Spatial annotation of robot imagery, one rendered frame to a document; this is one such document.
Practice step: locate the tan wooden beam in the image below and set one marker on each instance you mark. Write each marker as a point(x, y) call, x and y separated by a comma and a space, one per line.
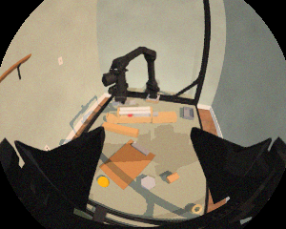
point(120, 129)

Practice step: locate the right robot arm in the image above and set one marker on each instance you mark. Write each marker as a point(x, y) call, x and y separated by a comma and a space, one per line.
point(120, 63)

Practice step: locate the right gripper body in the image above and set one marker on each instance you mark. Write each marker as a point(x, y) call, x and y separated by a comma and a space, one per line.
point(122, 89)

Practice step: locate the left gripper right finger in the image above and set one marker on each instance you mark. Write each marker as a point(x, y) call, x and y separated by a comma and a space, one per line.
point(223, 162)

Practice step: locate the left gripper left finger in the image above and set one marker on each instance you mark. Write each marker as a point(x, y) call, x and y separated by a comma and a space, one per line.
point(69, 168)

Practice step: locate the beige tape roll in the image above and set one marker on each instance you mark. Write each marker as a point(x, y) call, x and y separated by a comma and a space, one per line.
point(199, 208)

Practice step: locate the orange flat board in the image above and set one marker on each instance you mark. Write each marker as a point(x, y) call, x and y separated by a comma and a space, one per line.
point(127, 163)

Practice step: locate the yellow short cylinder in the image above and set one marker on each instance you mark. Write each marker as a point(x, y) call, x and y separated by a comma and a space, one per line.
point(104, 182)

